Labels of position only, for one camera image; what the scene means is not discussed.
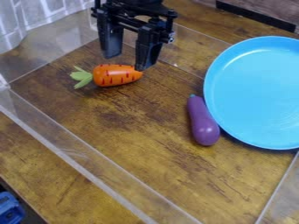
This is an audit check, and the clear acrylic enclosure wall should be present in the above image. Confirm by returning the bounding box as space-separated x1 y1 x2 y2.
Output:
0 1 299 224

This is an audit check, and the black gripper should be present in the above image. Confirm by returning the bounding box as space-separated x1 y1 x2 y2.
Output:
90 0 177 71

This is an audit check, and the blue plastic plate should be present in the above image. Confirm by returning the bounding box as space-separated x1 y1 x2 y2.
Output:
202 36 299 150

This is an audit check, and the blue object at corner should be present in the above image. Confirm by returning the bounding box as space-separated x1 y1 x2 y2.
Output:
0 192 25 224

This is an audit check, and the white tiled cloth curtain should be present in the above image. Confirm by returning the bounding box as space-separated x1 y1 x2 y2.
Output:
0 0 94 54

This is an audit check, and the purple toy eggplant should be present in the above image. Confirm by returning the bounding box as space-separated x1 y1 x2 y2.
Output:
186 94 220 146

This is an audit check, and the dark wooden board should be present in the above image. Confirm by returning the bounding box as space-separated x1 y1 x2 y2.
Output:
216 0 299 33

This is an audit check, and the orange toy carrot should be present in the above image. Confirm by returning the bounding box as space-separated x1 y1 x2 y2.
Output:
69 64 142 89

